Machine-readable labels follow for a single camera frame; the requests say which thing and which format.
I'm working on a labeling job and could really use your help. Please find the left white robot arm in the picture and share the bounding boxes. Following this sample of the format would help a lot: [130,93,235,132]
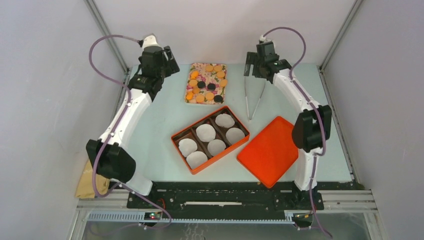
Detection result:
[86,45,180,208]

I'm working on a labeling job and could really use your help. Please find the white paper cup front-right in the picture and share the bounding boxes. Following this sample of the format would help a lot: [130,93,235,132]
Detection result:
[225,127,245,145]

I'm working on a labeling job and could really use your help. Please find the white paper cup back-right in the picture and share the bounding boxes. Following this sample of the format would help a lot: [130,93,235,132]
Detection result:
[215,113,235,129]

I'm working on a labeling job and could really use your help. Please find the tan cloth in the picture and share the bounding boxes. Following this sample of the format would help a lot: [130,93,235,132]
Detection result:
[75,160,110,199]

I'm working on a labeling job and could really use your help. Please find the orange tin lid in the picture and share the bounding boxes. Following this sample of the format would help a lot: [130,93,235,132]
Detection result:
[236,116,299,189]

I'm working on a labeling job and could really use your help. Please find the floral tray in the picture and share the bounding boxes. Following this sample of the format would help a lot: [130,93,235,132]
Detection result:
[184,62,229,106]

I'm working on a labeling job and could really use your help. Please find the white paper cup front-middle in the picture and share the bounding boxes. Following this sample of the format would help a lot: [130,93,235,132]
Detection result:
[207,139,227,157]

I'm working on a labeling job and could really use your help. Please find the metal tongs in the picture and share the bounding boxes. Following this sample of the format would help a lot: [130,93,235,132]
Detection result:
[243,76,266,122]

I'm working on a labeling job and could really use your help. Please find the orange tin box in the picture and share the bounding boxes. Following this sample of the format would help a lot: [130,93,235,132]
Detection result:
[171,106,250,175]

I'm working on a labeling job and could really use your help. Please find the white paper cup back-middle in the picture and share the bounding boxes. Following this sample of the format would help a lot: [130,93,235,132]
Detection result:
[195,123,216,143]

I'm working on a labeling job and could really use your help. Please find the round orange cookie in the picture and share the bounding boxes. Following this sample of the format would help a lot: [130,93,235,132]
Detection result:
[213,64,223,72]
[205,92,215,101]
[195,94,205,104]
[216,71,226,79]
[192,87,201,95]
[188,79,198,88]
[204,64,214,72]
[219,79,228,88]

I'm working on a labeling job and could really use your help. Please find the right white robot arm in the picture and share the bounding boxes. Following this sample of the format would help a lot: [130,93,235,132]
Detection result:
[243,40,332,209]

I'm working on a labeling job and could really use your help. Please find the orange fish cookie top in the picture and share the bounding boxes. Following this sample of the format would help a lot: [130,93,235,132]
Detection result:
[190,70,199,80]

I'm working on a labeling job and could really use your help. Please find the white paper cup front-left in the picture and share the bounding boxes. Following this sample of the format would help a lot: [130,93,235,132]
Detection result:
[186,151,208,170]

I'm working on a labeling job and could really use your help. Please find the white paper cup back-left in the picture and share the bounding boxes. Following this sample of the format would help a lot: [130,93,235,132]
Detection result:
[178,138,198,158]

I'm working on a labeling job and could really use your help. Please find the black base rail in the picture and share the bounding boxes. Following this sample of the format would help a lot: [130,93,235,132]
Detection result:
[147,181,324,220]

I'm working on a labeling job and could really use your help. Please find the black cookie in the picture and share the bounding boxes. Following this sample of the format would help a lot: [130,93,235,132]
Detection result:
[207,83,216,91]
[197,81,206,89]
[213,94,224,104]

